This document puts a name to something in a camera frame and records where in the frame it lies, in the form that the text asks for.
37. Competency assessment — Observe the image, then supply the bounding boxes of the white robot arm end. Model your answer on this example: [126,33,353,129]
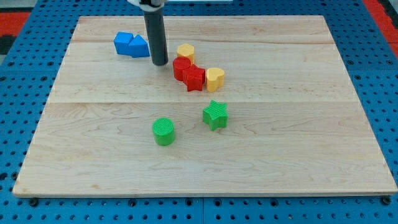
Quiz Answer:
[127,0,167,12]

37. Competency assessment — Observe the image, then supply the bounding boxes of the blue triangle block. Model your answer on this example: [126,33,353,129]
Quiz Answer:
[128,34,150,58]

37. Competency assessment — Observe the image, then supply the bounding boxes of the green star block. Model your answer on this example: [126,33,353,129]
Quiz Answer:
[203,100,228,131]

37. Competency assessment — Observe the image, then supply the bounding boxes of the red star block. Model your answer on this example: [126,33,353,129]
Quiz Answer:
[182,64,205,91]

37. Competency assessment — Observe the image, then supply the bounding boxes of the yellow heart block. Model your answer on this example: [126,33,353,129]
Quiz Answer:
[206,67,225,92]

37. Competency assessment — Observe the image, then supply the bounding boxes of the green cylinder block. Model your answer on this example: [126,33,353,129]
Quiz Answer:
[152,118,175,146]

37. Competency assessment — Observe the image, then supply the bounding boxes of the light wooden board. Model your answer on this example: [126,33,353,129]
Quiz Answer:
[13,16,397,198]

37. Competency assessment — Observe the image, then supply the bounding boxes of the red cylinder block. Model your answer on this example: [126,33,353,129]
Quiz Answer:
[172,56,191,81]

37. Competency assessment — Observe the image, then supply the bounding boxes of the yellow hexagon block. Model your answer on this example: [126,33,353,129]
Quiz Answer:
[177,44,195,64]

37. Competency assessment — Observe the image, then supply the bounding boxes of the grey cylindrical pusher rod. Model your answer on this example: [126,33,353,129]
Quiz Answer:
[144,8,169,66]

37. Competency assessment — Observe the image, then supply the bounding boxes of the blue cube block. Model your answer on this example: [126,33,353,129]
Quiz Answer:
[114,32,134,55]

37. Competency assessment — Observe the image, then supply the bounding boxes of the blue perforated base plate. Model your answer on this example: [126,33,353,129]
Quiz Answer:
[1,0,397,223]

